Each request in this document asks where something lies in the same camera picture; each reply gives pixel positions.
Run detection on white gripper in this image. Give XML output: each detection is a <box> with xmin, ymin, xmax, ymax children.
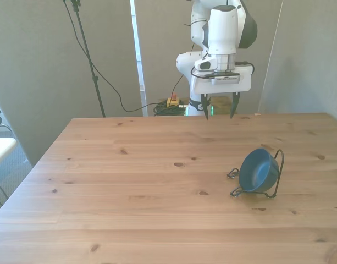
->
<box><xmin>190</xmin><ymin>64</ymin><xmax>252</xmax><ymax>121</ymax></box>

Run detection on blue ceramic bowl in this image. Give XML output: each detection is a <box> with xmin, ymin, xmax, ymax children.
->
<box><xmin>237</xmin><ymin>148</ymin><xmax>280</xmax><ymax>193</ymax></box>

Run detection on yellow emergency stop box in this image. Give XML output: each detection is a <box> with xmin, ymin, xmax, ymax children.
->
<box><xmin>167</xmin><ymin>93</ymin><xmax>180</xmax><ymax>108</ymax></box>

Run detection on small white side table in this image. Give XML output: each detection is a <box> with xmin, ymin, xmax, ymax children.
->
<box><xmin>0</xmin><ymin>136</ymin><xmax>18</xmax><ymax>169</ymax></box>

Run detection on coiled green black cables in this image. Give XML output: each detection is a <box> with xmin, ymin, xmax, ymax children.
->
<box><xmin>152</xmin><ymin>101</ymin><xmax>190</xmax><ymax>117</ymax></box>

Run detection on black wire bowl rack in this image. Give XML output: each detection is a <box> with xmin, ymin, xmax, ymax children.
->
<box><xmin>226</xmin><ymin>148</ymin><xmax>285</xmax><ymax>200</ymax></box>

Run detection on white divider post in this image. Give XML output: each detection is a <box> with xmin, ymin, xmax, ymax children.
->
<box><xmin>129</xmin><ymin>0</ymin><xmax>148</xmax><ymax>117</ymax></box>

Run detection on long black camera cable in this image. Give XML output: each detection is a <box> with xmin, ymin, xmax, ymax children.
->
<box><xmin>62</xmin><ymin>0</ymin><xmax>161</xmax><ymax>113</ymax></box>

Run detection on black tripod camera stand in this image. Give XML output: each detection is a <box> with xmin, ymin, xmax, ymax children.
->
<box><xmin>62</xmin><ymin>0</ymin><xmax>107</xmax><ymax>118</ymax></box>

